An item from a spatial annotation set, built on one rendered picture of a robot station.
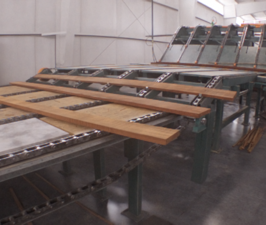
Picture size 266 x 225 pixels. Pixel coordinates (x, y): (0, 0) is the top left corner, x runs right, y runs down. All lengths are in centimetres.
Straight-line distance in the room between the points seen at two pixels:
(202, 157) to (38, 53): 636
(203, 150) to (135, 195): 82
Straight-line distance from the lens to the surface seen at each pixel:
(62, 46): 762
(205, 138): 214
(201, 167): 226
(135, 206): 180
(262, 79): 425
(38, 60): 756
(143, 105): 166
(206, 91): 207
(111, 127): 112
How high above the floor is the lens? 121
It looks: 14 degrees down
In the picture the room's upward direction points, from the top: straight up
